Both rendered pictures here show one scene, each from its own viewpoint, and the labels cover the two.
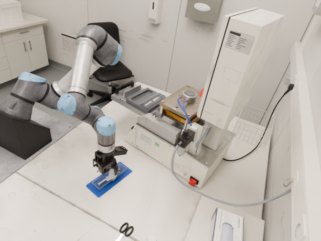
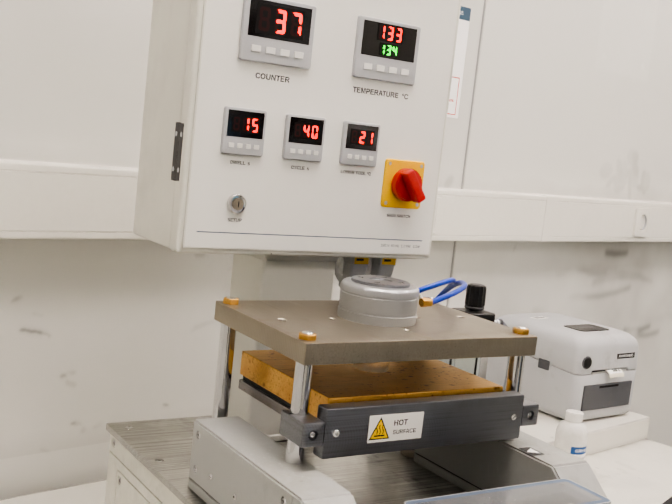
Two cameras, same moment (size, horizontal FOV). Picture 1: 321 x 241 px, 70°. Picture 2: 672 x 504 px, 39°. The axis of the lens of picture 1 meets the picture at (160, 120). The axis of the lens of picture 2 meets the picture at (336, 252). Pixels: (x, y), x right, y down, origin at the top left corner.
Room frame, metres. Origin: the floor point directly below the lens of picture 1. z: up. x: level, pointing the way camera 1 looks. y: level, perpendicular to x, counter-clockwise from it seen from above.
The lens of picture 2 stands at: (1.91, 0.24, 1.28)
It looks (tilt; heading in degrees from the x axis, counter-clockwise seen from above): 7 degrees down; 206
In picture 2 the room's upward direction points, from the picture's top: 6 degrees clockwise
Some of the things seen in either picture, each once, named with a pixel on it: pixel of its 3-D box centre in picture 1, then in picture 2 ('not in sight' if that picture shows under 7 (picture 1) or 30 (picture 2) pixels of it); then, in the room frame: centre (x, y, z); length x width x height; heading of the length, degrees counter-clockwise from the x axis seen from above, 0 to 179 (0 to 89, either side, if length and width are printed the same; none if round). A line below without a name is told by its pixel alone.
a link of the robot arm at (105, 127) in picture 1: (105, 130); not in sight; (0.73, 0.22, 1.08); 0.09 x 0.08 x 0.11; 41
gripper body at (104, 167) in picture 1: (105, 158); not in sight; (0.73, 0.22, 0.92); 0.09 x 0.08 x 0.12; 147
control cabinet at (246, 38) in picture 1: (227, 88); (301, 163); (0.96, -0.28, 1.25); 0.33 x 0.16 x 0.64; 149
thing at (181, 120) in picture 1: (185, 106); (378, 360); (1.04, -0.12, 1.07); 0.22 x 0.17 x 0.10; 149
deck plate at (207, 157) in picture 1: (186, 129); (338, 481); (1.03, -0.15, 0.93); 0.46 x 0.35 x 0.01; 59
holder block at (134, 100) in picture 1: (147, 99); not in sight; (1.18, 0.10, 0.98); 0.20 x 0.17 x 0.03; 149
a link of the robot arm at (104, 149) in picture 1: (106, 145); not in sight; (0.73, 0.21, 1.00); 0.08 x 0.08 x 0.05
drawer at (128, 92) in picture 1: (141, 98); not in sight; (1.21, 0.14, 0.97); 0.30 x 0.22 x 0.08; 59
